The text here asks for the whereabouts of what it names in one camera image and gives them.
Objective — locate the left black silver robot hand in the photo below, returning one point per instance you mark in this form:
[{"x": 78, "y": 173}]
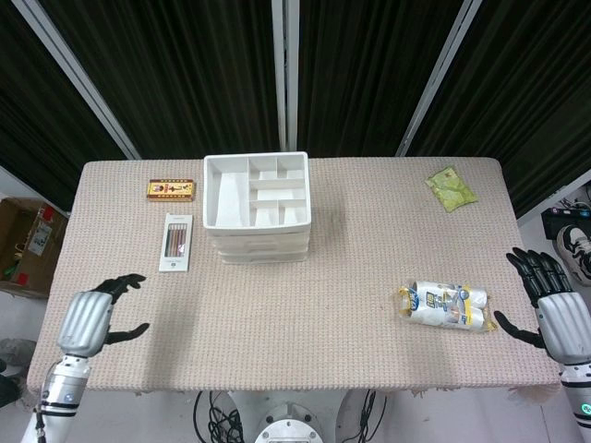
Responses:
[{"x": 85, "y": 318}]

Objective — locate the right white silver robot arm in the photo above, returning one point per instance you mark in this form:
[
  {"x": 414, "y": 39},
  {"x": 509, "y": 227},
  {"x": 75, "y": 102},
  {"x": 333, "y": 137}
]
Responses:
[{"x": 577, "y": 401}]

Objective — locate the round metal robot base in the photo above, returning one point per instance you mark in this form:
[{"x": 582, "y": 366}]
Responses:
[{"x": 288, "y": 424}]

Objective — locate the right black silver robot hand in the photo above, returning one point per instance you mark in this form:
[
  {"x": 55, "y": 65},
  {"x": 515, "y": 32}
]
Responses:
[{"x": 565, "y": 323}]

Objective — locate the white garbage bag roll pack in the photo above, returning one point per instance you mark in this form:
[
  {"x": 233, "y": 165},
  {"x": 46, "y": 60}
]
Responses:
[{"x": 445, "y": 307}]

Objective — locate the green snack packet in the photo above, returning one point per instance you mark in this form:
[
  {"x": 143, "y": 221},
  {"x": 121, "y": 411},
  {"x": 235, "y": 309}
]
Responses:
[{"x": 451, "y": 188}]

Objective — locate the beige woven tablecloth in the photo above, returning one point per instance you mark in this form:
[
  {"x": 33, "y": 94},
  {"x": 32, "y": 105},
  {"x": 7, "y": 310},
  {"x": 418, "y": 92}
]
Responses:
[{"x": 300, "y": 323}]

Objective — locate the coloured pencil box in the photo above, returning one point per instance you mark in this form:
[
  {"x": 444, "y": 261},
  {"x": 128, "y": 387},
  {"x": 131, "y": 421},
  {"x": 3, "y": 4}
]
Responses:
[{"x": 175, "y": 242}]

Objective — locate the clear plastic container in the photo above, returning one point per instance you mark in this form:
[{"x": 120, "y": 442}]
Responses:
[{"x": 258, "y": 236}]

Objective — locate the grey bundle on floor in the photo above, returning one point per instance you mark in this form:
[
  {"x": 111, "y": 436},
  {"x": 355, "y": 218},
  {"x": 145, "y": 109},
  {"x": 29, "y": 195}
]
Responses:
[{"x": 14, "y": 355}]

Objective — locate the grey aluminium frame post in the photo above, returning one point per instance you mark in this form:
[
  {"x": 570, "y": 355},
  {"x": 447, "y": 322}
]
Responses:
[
  {"x": 79, "y": 78},
  {"x": 286, "y": 69},
  {"x": 436, "y": 78}
]

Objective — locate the black electronic device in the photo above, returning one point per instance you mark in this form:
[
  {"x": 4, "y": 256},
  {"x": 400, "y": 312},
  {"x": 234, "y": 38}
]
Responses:
[{"x": 556, "y": 221}]

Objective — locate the black pleated curtain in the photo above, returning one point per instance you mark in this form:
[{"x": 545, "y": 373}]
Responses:
[
  {"x": 531, "y": 92},
  {"x": 27, "y": 115},
  {"x": 184, "y": 69},
  {"x": 360, "y": 69}
]

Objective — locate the yellow brown card box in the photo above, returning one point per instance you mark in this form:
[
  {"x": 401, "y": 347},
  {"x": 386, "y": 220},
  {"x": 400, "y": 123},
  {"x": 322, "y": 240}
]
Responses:
[{"x": 171, "y": 191}]

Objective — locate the white plastic drawer organizer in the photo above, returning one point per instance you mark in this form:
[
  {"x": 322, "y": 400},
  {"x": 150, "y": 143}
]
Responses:
[{"x": 231, "y": 203}]

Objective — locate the brown cardboard box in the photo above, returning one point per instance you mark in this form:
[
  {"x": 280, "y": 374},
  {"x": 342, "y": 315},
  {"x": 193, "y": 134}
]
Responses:
[{"x": 23, "y": 249}]

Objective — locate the white black sneaker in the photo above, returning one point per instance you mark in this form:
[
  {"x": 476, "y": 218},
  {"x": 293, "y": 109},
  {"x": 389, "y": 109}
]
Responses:
[{"x": 575, "y": 249}]

